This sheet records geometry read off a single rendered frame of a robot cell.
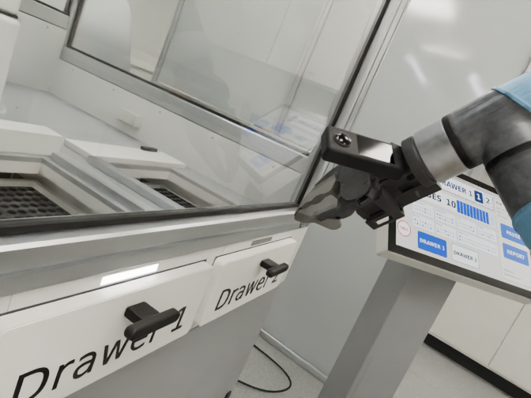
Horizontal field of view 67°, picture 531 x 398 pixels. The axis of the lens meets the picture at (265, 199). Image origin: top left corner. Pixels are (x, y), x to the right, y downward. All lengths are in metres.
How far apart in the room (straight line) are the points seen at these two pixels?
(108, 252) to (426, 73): 1.83
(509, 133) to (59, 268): 0.47
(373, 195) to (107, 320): 0.36
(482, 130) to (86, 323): 0.47
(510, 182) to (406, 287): 0.74
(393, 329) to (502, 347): 2.16
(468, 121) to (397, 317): 0.81
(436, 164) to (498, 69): 1.53
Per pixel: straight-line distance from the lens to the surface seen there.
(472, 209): 1.26
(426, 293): 1.26
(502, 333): 3.37
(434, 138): 0.54
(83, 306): 0.41
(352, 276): 2.10
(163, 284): 0.48
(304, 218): 0.62
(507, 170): 0.52
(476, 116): 0.54
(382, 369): 1.34
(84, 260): 0.40
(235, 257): 0.62
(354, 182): 0.58
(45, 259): 0.37
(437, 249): 1.11
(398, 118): 2.05
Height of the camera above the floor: 1.15
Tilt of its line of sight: 11 degrees down
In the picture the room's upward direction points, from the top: 23 degrees clockwise
